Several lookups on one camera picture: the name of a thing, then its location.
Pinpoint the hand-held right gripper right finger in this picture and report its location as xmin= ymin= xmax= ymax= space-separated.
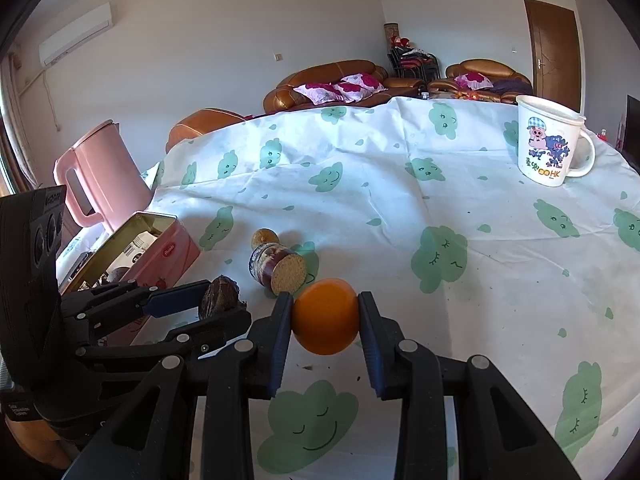
xmin=357 ymin=291 xmax=583 ymax=480

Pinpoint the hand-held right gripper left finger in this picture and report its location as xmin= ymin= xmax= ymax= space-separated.
xmin=64 ymin=291 xmax=295 ymax=480

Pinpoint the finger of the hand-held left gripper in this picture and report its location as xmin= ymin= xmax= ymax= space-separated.
xmin=60 ymin=280 xmax=210 ymax=341
xmin=75 ymin=308 xmax=252 ymax=376

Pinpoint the pink metal tin box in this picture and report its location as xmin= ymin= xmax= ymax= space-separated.
xmin=59 ymin=212 xmax=202 ymax=346

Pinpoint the large orange mandarin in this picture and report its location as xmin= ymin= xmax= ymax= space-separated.
xmin=291 ymin=278 xmax=361 ymax=357

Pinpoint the small jar with cork lid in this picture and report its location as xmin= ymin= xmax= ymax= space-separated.
xmin=249 ymin=242 xmax=307 ymax=297

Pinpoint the pink electric kettle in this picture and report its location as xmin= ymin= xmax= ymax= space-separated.
xmin=53 ymin=120 xmax=153 ymax=233

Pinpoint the brown leather sofa armrest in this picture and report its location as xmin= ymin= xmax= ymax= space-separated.
xmin=166 ymin=108 xmax=248 ymax=155

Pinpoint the pink floral pillow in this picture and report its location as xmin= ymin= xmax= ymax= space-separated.
xmin=454 ymin=72 xmax=493 ymax=91
xmin=334 ymin=73 xmax=388 ymax=102
xmin=293 ymin=81 xmax=346 ymax=104

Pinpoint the white air conditioner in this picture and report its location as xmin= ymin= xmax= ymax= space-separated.
xmin=39 ymin=2 xmax=113 ymax=67

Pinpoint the white cartoon print mug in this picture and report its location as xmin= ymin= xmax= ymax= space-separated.
xmin=515 ymin=95 xmax=597 ymax=188

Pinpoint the long brown leather sofa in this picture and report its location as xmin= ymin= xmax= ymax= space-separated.
xmin=263 ymin=60 xmax=428 ymax=113

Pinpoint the stack of dark chairs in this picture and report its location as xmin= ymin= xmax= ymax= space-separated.
xmin=387 ymin=45 xmax=441 ymax=81

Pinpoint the purple blanket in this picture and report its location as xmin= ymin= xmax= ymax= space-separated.
xmin=492 ymin=77 xmax=531 ymax=93

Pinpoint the brown leather armchair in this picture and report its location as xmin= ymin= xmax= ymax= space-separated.
xmin=427 ymin=59 xmax=533 ymax=106

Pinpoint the brown wooden door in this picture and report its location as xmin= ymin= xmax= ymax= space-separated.
xmin=523 ymin=0 xmax=583 ymax=113

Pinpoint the black television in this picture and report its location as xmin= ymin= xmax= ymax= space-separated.
xmin=625 ymin=94 xmax=640 ymax=153

